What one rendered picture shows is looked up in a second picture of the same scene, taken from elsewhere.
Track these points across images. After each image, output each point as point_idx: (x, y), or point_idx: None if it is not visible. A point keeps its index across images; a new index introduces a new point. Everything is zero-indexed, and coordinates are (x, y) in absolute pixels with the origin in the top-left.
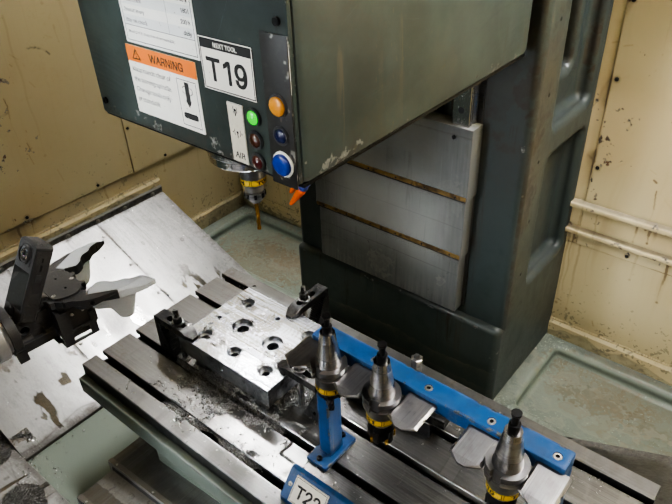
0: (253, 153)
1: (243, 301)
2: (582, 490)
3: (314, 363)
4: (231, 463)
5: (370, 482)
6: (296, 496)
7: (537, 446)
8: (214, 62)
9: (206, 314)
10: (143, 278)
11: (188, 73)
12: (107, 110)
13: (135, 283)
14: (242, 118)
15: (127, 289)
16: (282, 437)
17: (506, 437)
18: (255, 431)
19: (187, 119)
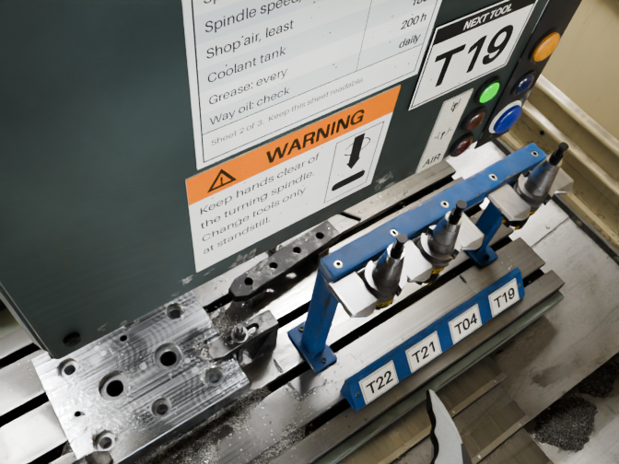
0: (461, 139)
1: (59, 374)
2: (411, 178)
3: (384, 288)
4: (295, 455)
5: (360, 324)
6: (370, 393)
7: (524, 160)
8: (452, 55)
9: (5, 443)
10: (437, 403)
11: (375, 114)
12: (70, 352)
13: (447, 416)
14: (464, 106)
15: (457, 430)
16: (278, 391)
17: (557, 168)
18: (259, 419)
19: (335, 191)
